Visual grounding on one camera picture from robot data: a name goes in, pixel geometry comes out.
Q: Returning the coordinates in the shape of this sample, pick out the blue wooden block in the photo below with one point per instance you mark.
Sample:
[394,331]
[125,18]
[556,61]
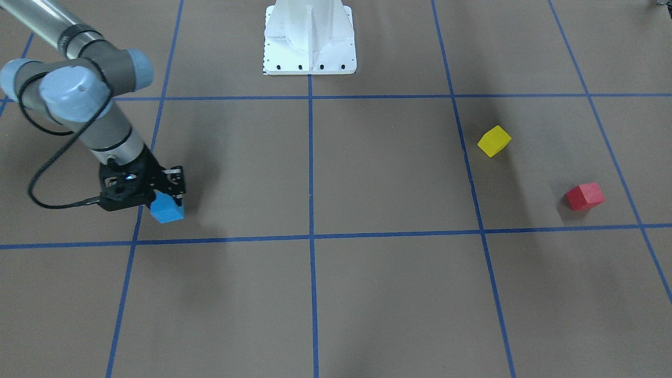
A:
[164,209]

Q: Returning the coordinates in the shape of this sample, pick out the yellow wooden block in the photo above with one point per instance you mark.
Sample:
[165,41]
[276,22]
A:
[493,141]

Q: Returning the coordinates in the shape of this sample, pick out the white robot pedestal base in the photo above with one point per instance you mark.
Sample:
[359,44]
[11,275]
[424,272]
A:
[309,38]

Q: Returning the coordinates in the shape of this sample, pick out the red wooden block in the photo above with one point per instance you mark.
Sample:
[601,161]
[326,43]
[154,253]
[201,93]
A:
[584,197]

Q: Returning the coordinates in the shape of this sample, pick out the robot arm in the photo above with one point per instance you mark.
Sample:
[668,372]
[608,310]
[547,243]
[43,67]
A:
[74,98]

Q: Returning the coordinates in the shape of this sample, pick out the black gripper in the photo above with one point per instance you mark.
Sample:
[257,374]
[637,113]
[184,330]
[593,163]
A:
[157,177]

